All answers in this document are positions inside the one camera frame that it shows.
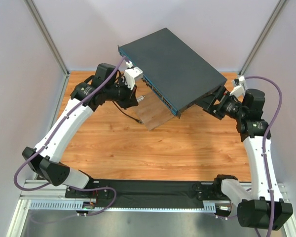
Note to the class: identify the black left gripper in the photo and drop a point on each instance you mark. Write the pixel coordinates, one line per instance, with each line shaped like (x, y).
(131, 96)

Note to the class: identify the wooden support board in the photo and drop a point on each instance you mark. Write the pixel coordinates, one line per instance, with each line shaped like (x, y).
(152, 112)

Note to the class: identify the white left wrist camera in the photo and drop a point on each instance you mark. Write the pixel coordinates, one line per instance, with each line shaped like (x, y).
(132, 74)

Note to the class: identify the aluminium frame post right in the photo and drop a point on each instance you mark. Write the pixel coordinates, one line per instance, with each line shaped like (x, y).
(279, 7)

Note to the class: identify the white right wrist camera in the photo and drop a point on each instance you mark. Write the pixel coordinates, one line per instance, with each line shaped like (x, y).
(239, 87)

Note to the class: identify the aluminium frame post left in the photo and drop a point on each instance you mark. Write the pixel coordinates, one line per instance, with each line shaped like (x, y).
(45, 33)

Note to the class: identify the aluminium frame post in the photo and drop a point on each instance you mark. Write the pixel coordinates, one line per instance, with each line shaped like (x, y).
(45, 33)
(279, 7)

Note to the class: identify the silver SFP module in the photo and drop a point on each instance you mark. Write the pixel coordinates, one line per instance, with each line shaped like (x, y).
(140, 98)

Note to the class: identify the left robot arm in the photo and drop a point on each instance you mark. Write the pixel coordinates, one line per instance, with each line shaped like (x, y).
(107, 84)

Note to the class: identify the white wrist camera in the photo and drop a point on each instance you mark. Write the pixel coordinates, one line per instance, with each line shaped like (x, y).
(132, 74)
(239, 87)

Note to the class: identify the black cloth strip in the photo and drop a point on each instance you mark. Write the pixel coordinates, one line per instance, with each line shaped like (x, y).
(162, 194)

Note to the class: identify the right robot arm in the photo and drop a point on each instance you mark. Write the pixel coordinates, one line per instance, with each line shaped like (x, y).
(259, 160)

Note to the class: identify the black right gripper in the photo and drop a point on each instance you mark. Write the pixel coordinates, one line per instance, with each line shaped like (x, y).
(214, 104)

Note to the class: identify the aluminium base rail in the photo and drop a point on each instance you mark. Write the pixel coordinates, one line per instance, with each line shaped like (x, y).
(95, 200)

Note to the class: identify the blue-faced grey network switch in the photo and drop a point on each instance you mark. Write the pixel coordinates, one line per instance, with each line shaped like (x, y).
(174, 71)

